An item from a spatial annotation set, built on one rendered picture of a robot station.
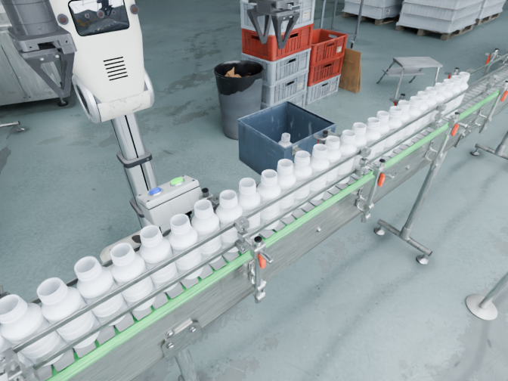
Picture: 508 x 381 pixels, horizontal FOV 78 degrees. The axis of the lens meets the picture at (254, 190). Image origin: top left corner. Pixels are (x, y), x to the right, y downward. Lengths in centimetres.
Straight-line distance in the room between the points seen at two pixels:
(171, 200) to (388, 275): 158
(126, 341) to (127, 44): 80
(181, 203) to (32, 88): 366
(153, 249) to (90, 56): 62
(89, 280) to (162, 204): 25
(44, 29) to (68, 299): 42
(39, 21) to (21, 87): 380
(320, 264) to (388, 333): 52
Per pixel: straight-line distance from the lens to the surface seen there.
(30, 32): 57
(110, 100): 111
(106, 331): 74
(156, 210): 77
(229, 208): 68
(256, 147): 138
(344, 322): 186
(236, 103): 290
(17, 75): 432
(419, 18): 731
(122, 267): 63
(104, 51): 107
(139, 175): 130
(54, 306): 64
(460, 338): 205
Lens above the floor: 161
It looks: 40 degrees down
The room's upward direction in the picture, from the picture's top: straight up
